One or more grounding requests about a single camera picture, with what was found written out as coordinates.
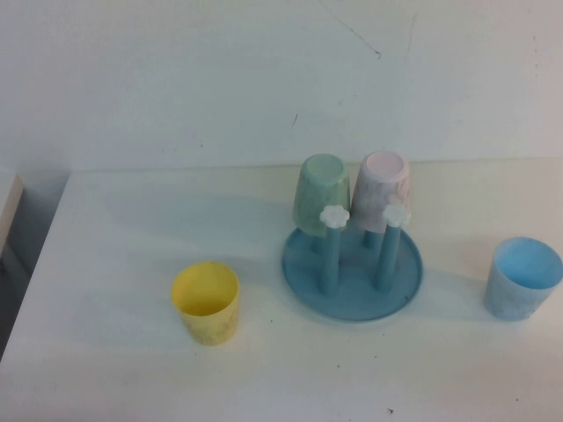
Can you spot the blue plastic cup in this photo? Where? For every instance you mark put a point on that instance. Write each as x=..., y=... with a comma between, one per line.
x=510, y=299

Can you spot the green plastic cup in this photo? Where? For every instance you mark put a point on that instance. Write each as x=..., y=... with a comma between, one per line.
x=316, y=193

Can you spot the pink plastic cup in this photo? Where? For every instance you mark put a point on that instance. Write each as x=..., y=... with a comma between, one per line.
x=378, y=189

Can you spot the blue cup stand with posts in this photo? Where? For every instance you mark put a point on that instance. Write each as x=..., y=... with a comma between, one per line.
x=352, y=303

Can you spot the yellow plastic cup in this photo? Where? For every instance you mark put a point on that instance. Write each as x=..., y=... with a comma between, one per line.
x=206, y=325

